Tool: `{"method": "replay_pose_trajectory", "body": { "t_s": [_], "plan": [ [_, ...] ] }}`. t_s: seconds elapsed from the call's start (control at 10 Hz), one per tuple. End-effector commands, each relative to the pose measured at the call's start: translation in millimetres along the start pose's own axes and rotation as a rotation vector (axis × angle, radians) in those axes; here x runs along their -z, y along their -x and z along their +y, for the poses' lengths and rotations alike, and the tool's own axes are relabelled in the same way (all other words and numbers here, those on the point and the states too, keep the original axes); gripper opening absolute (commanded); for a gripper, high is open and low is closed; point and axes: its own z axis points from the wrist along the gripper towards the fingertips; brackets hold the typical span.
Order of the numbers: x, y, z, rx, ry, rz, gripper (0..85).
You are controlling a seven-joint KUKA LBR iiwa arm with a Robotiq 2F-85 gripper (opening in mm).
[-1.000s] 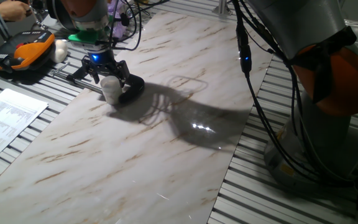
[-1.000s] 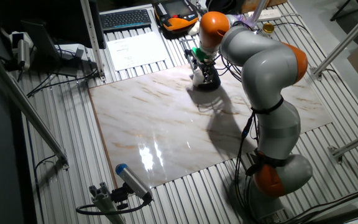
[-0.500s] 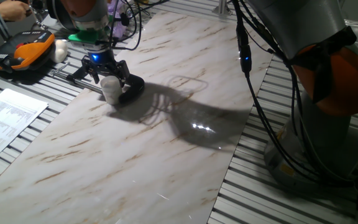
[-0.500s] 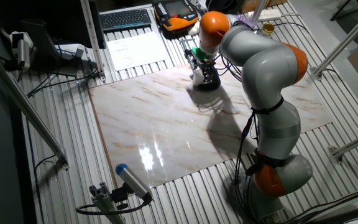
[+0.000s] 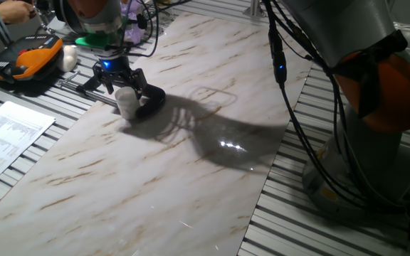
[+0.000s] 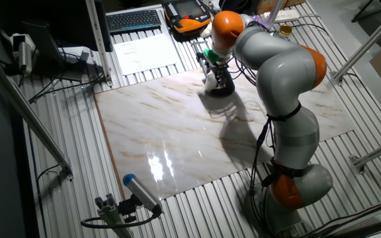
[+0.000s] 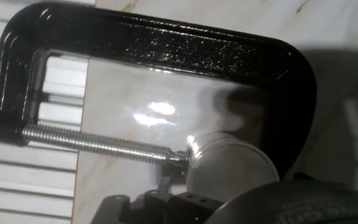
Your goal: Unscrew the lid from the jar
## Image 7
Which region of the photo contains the black C-clamp with steel screw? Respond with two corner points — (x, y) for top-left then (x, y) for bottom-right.
(0, 1), (318, 180)

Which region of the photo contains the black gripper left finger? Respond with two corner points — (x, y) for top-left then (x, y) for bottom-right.
(90, 176), (225, 224)

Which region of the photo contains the marble pattern board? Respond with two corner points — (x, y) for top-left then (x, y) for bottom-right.
(71, 0), (358, 224)

